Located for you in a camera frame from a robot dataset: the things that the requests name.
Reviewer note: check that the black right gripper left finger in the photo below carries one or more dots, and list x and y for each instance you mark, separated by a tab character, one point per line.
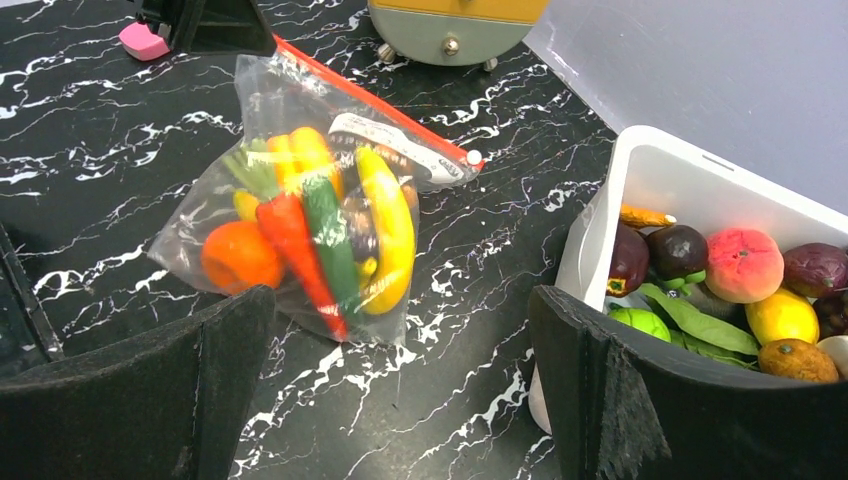
169	403

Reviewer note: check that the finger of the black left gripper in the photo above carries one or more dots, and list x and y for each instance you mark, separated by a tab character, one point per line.
208	27

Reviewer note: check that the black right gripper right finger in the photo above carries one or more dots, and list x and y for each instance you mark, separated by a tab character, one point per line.
625	405

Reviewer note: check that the orange toy fruit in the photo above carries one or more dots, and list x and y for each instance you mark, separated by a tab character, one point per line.
236	256

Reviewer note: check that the yellow toy pepper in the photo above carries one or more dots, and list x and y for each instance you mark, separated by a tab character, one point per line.
302	152

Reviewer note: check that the yellow toy banana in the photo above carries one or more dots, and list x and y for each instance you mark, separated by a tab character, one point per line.
245	205
395	233

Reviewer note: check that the orange toy carrot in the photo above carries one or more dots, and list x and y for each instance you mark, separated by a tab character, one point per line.
281	219

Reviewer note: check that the clear zip bag orange zipper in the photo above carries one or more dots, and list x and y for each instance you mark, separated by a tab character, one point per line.
278	94

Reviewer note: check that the green toy cucumber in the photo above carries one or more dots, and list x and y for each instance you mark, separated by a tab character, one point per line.
330	236

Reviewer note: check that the purple toy fruit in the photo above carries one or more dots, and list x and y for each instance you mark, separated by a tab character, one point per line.
361	230

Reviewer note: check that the white plastic food bin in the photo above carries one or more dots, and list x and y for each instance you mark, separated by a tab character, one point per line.
654	169

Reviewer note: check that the pink tag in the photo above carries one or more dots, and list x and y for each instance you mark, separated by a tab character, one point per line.
141	44

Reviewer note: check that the green leafy toy vegetable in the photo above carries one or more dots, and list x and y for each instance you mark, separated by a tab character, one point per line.
703	334

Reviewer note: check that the dark maroon toy plum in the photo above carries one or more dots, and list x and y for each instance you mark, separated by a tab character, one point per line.
629	263

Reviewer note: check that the dark toy mangosteen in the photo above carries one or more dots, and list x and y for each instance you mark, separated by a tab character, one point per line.
677	251

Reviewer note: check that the brown toy kiwi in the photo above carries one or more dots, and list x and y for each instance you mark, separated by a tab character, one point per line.
796	359

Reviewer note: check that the yellow toy lemon back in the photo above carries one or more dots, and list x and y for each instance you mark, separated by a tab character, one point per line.
783	315

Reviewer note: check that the pink toy peach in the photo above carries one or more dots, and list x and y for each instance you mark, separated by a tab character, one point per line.
744	265

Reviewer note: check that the cream cylinder orange yellow face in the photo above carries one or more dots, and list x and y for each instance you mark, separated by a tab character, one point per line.
452	32

